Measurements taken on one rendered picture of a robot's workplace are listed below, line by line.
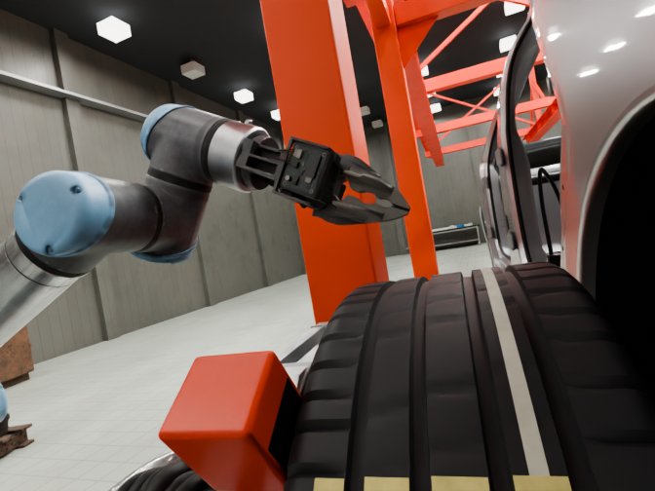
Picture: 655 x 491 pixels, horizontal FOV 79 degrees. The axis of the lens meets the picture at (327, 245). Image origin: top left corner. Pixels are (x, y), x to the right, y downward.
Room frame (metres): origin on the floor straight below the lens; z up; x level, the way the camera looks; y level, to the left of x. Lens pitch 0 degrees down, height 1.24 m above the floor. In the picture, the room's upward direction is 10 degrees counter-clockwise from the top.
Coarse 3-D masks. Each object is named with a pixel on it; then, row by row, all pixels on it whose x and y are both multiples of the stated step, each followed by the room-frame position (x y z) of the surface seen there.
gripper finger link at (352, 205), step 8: (344, 200) 0.51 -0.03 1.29; (352, 200) 0.51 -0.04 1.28; (360, 200) 0.52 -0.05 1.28; (336, 208) 0.51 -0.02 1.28; (344, 208) 0.51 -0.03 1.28; (352, 208) 0.48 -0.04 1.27; (360, 208) 0.46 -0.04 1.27; (368, 208) 0.50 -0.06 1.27; (376, 208) 0.49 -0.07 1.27; (384, 208) 0.49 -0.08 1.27; (392, 208) 0.49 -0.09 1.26; (400, 208) 0.49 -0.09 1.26; (352, 216) 0.50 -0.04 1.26; (360, 216) 0.50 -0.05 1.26; (368, 216) 0.49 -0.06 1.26; (376, 216) 0.49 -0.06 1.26; (384, 216) 0.49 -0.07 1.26; (392, 216) 0.49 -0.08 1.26; (400, 216) 0.48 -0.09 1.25
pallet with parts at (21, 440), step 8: (8, 416) 3.24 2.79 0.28; (0, 424) 3.18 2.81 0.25; (0, 432) 3.17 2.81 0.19; (8, 432) 3.27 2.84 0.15; (16, 432) 3.27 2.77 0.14; (24, 432) 3.35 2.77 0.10; (0, 440) 3.08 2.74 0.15; (8, 440) 3.19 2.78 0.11; (16, 440) 3.25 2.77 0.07; (24, 440) 3.33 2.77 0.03; (32, 440) 3.34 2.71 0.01; (0, 448) 3.11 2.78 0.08; (8, 448) 3.17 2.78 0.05; (16, 448) 3.26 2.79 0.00; (0, 456) 3.10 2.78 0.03
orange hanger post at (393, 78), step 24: (384, 48) 2.73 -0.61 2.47; (384, 72) 2.74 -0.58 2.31; (384, 96) 2.75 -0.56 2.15; (408, 96) 2.80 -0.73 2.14; (408, 120) 2.71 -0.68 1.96; (408, 144) 2.72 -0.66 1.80; (408, 168) 2.72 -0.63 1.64; (408, 192) 2.73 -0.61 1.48; (408, 216) 2.74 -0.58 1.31; (408, 240) 2.75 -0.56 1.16; (432, 240) 2.71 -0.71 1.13; (432, 264) 2.71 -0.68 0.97
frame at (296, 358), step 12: (324, 324) 0.57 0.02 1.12; (300, 336) 0.53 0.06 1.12; (312, 336) 0.53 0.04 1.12; (288, 348) 0.48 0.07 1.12; (300, 348) 0.49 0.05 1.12; (312, 348) 0.52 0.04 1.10; (288, 360) 0.45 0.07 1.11; (300, 360) 0.42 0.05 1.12; (312, 360) 0.41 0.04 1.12; (288, 372) 0.39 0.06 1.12; (300, 372) 0.38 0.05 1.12; (300, 384) 0.37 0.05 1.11
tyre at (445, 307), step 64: (384, 320) 0.35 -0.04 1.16; (448, 320) 0.33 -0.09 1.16; (512, 320) 0.30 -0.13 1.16; (576, 320) 0.29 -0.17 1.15; (320, 384) 0.31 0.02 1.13; (384, 384) 0.29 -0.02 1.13; (448, 384) 0.27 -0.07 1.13; (576, 384) 0.25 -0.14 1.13; (640, 384) 0.24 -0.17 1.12; (320, 448) 0.27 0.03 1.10; (384, 448) 0.25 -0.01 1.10; (448, 448) 0.24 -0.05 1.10; (512, 448) 0.23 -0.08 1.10; (576, 448) 0.22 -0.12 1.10; (640, 448) 0.21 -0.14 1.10
